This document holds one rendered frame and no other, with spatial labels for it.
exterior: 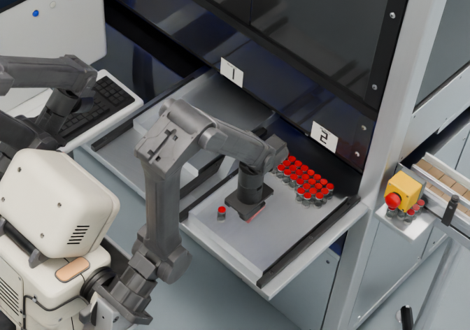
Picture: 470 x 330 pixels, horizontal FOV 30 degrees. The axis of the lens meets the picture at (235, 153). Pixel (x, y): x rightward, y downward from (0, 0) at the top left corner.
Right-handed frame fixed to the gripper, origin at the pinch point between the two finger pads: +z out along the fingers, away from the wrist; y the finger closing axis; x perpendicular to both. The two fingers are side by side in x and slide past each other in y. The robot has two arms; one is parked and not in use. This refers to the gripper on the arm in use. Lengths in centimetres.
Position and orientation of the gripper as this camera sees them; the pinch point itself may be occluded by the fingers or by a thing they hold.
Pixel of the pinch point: (247, 219)
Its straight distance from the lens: 206.7
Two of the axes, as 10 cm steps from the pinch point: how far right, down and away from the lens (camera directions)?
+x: -7.3, -5.4, 4.3
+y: 6.9, -5.3, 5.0
